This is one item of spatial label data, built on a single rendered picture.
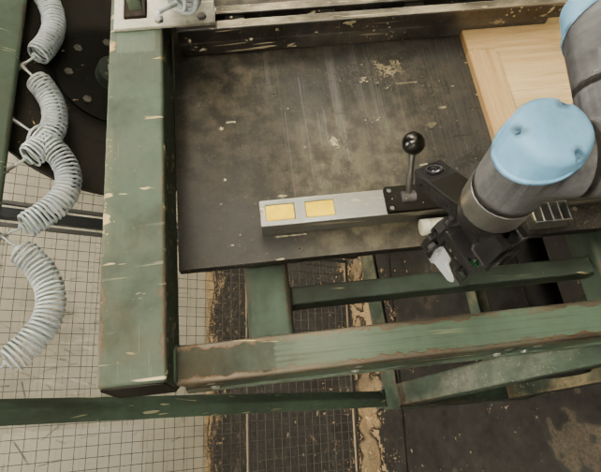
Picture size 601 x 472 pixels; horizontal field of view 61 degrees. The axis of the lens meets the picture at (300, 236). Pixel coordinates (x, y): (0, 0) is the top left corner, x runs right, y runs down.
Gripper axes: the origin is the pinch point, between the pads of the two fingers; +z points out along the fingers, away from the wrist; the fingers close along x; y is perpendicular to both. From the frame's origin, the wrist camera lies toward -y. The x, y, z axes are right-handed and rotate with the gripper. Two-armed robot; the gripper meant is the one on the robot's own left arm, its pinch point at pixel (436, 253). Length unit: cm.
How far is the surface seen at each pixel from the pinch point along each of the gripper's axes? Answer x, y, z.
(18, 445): -237, -97, 408
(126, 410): -63, -11, 59
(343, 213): -7.0, -15.2, 8.2
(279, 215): -17.1, -19.8, 8.2
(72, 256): -143, -241, 401
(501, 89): 35.5, -26.4, 10.3
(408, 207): 3.5, -10.9, 7.2
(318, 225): -11.4, -15.8, 9.8
